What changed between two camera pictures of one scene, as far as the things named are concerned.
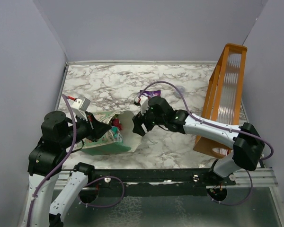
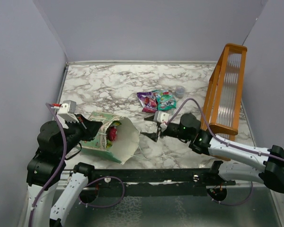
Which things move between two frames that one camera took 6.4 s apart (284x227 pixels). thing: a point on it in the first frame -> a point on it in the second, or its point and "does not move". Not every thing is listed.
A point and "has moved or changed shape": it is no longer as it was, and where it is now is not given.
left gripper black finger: (100, 128) -> (90, 128)
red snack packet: (116, 122) -> (112, 133)
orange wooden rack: (222, 95) does not move
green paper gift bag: (101, 144) has moved or changed shape
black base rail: (156, 182) does not move
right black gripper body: (149, 120) -> (167, 131)
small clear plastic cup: (181, 89) does not move
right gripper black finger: (137, 128) -> (153, 136)
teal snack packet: (118, 136) -> (166, 100)
